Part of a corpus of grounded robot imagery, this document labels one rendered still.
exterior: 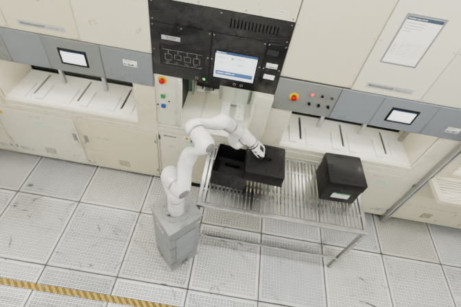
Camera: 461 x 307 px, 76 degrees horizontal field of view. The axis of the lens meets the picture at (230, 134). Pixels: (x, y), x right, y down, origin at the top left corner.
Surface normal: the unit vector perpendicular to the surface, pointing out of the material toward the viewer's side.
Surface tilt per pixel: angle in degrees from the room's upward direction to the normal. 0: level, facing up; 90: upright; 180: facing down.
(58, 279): 0
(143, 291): 0
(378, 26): 90
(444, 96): 90
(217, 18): 90
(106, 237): 0
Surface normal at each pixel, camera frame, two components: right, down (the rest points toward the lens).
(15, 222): 0.13, -0.66
